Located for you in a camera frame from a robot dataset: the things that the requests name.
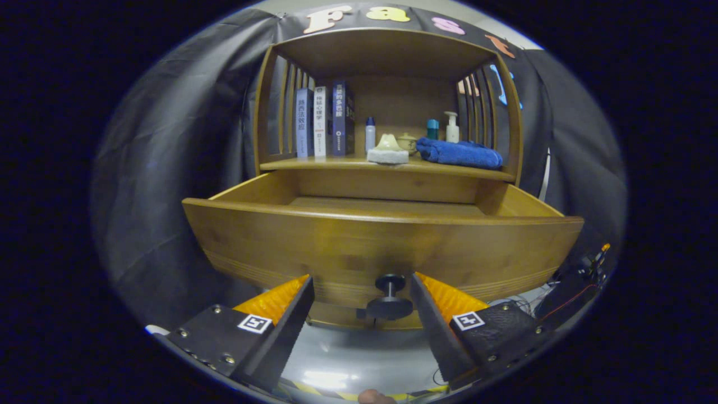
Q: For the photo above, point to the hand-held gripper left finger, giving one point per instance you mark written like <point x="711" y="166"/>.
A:
<point x="280" y="336"/>

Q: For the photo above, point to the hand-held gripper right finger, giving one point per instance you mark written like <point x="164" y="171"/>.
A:
<point x="435" y="328"/>

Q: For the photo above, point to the wooden drawer with black knob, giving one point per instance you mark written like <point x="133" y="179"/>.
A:
<point x="364" y="241"/>

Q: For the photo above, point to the cream ridged object white base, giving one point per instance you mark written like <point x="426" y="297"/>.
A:
<point x="388" y="150"/>

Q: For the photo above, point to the wooden countertop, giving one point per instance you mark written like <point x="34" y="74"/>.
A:
<point x="336" y="163"/>

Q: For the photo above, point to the wooden cabinet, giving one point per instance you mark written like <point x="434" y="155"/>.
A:
<point x="387" y="53"/>

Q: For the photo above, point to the black equipment with orange clip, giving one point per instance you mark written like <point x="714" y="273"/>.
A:
<point x="575" y="286"/>

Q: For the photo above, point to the folded blue towel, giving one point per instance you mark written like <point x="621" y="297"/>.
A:
<point x="460" y="154"/>

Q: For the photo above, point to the cream lidded tea cup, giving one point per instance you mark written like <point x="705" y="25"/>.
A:
<point x="409" y="143"/>

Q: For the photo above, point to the white pump bottle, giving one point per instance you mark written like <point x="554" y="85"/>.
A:
<point x="452" y="132"/>

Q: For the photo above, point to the teal bottle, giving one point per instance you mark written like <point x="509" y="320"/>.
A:
<point x="432" y="130"/>

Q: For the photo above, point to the white bottle with blue cap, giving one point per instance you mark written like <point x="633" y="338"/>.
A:
<point x="370" y="137"/>

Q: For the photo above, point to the light blue book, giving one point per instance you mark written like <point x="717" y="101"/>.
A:
<point x="304" y="123"/>

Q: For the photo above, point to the black backdrop cloth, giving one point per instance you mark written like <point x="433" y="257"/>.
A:
<point x="179" y="146"/>

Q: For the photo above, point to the white book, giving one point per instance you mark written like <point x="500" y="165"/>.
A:
<point x="321" y="123"/>

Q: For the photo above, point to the dark blue book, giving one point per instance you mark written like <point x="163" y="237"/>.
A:
<point x="342" y="120"/>

